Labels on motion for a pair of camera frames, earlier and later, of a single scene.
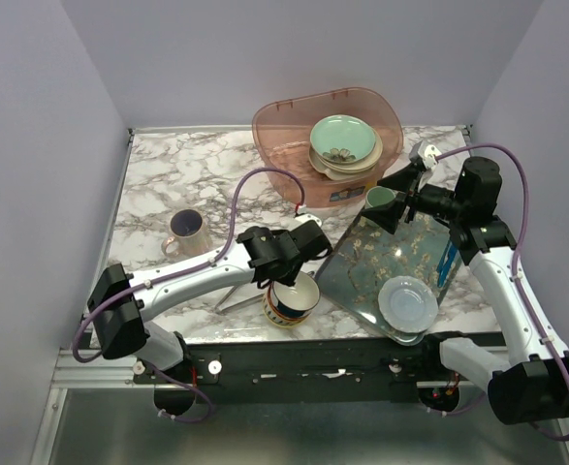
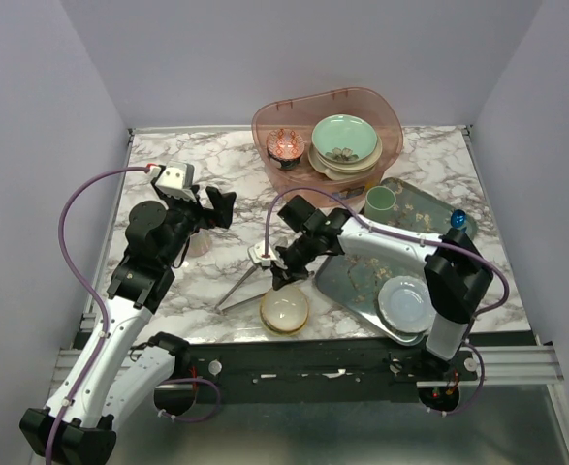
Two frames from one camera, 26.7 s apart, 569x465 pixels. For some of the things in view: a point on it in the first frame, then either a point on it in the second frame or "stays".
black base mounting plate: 300,370 stays
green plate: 343,138 stays
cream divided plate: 355,176 stays
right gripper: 388,215 to 278,278
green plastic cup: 377,196 stays
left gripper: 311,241 to 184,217
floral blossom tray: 363,258 stays
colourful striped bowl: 289,306 to 288,163
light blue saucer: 407,304 stays
